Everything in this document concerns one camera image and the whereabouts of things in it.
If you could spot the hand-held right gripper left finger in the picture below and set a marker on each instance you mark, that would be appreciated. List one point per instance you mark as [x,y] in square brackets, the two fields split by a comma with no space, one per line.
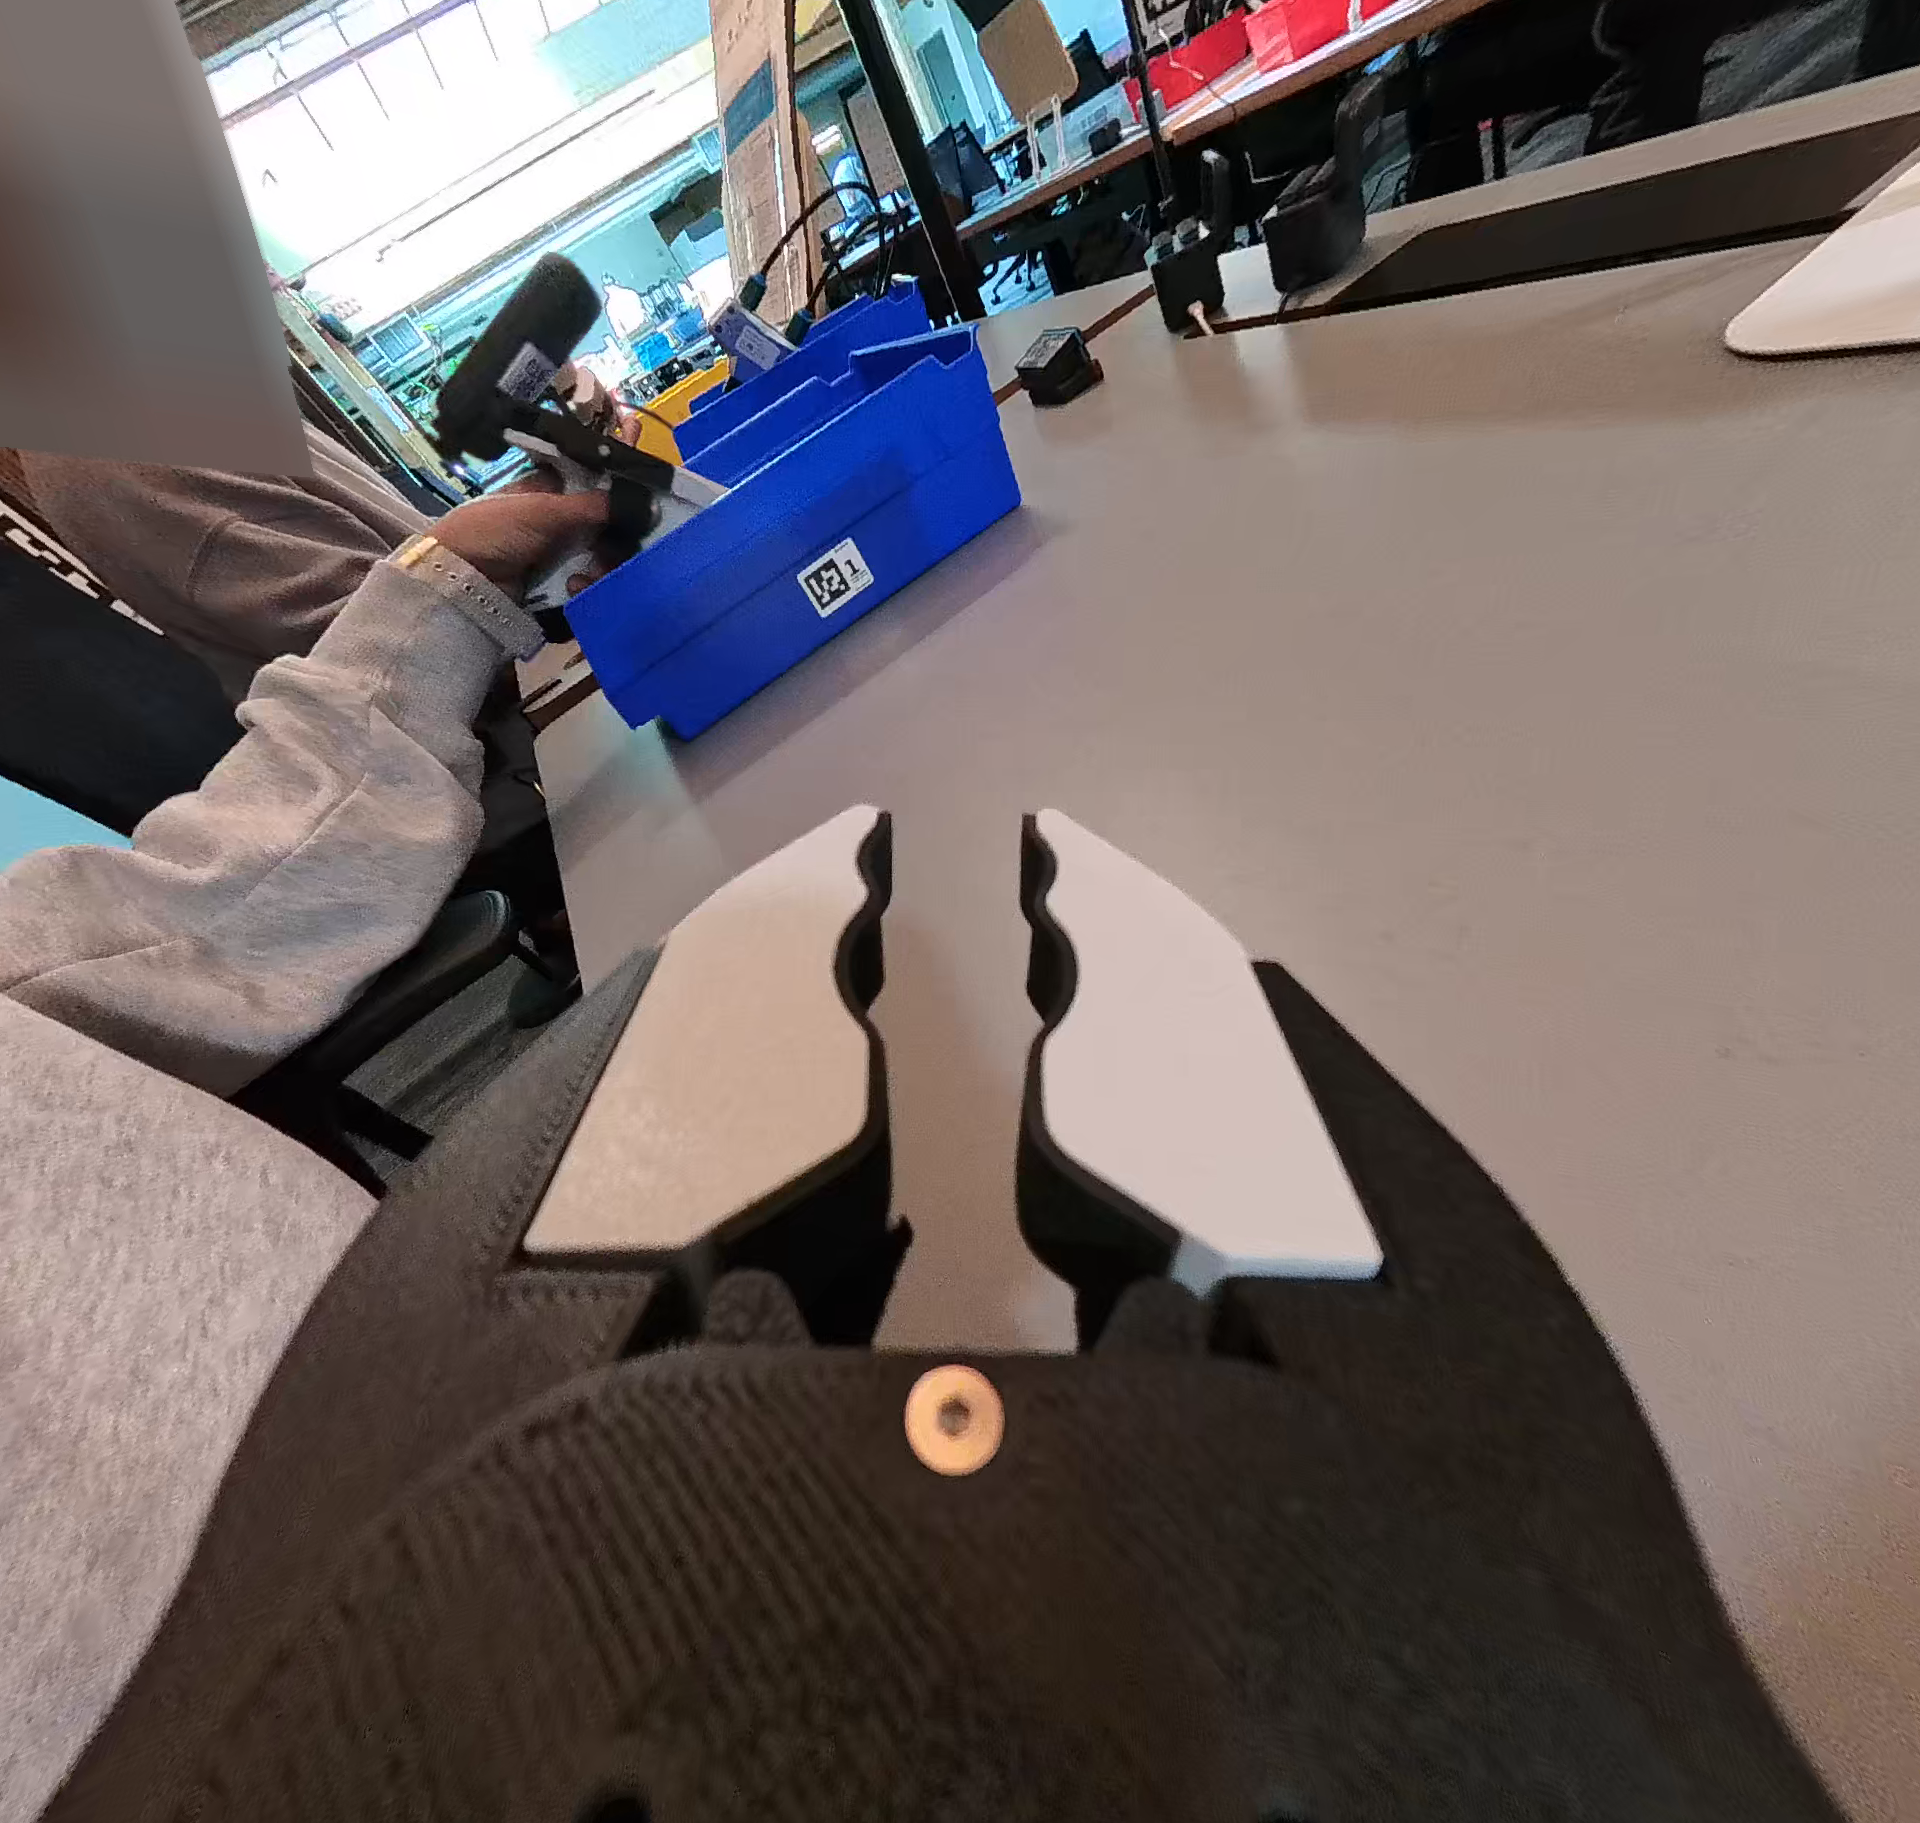
[704,1072]

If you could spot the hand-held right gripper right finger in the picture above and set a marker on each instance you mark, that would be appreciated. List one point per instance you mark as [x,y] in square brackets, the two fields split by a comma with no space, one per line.
[1186,1101]

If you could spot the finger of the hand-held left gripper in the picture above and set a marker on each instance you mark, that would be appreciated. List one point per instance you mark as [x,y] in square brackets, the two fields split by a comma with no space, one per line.
[661,485]

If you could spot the tagged blue plastic bin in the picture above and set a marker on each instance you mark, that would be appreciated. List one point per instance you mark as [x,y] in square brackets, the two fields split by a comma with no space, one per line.
[900,503]

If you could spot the person's left forearm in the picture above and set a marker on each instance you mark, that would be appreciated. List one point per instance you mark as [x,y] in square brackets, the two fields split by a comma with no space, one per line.
[298,804]

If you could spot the person's left hand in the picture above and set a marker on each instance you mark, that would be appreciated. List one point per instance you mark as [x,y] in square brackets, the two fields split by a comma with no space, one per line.
[518,540]

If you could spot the yellow plastic bin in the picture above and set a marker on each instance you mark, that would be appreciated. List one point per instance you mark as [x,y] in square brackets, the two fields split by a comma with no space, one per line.
[694,390]

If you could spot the black chair armrest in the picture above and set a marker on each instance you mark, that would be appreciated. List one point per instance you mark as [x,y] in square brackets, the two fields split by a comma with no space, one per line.
[388,1010]

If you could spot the wooden notice board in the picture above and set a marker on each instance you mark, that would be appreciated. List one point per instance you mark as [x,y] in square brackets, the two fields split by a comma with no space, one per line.
[751,54]

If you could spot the small black box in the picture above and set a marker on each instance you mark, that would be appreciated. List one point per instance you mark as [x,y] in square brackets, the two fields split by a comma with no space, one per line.
[1060,368]

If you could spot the black metal pole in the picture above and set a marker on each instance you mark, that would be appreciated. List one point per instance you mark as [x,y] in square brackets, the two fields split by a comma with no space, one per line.
[900,129]

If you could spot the black fabric chair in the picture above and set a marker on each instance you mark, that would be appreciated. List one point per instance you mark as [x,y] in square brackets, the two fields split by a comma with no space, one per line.
[90,698]

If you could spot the small black charging dock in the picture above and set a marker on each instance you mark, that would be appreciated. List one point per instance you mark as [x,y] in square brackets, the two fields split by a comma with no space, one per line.
[1190,269]

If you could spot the person's grey sweatshirt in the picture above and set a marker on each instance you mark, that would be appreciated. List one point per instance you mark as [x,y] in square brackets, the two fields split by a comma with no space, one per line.
[120,1329]

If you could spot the small red plastic bin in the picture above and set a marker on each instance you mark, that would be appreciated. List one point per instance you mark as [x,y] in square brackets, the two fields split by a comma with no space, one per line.
[1203,61]

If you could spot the large black charging dock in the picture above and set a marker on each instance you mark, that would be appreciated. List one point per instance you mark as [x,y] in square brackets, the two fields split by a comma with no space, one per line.
[1319,225]

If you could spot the white monitor stand base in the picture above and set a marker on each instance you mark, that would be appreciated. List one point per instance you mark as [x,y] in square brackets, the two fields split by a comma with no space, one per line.
[1832,293]

